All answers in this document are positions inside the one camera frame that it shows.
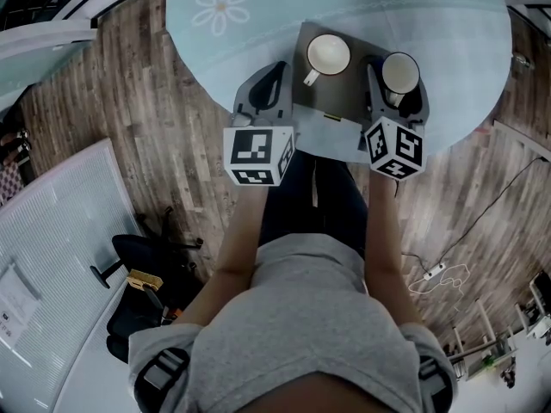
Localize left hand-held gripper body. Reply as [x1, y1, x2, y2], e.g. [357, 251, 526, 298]
[222, 104, 299, 188]

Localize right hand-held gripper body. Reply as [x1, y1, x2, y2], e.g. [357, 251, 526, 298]
[359, 101, 428, 182]

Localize white cup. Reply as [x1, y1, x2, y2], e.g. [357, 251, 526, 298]
[301, 34, 352, 87]
[381, 52, 421, 107]

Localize dark grey tray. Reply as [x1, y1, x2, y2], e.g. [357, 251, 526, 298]
[291, 21, 404, 124]

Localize person's left forearm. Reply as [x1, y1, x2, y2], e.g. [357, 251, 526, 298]
[170, 177, 272, 329]

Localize person's right forearm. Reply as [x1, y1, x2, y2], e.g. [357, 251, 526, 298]
[364, 170, 426, 327]

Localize person's dark trousers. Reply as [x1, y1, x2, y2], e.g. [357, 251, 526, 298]
[257, 147, 370, 258]

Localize light blue daisy tablecloth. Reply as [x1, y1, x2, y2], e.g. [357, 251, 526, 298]
[165, 0, 513, 166]

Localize white baseboard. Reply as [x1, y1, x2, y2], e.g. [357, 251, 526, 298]
[492, 118, 551, 163]

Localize person's grey shirt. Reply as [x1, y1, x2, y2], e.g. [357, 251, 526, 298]
[127, 233, 460, 413]

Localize black office chair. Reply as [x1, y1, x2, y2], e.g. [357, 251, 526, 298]
[89, 205, 206, 364]

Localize white ribbed panel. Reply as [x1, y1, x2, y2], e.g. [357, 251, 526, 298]
[0, 138, 145, 413]

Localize pale blue round table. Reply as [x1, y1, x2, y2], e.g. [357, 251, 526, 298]
[0, 27, 98, 112]

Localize white paper sheet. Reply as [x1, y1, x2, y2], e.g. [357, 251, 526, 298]
[0, 262, 43, 348]

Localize black cable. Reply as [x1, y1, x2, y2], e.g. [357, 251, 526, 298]
[401, 154, 547, 274]

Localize white cable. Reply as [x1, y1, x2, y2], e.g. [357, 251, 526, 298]
[407, 264, 471, 297]

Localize white frame rack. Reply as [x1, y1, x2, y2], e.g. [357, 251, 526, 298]
[443, 273, 551, 389]

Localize black shoulder strap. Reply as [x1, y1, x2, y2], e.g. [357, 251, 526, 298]
[418, 354, 449, 400]
[133, 346, 191, 406]

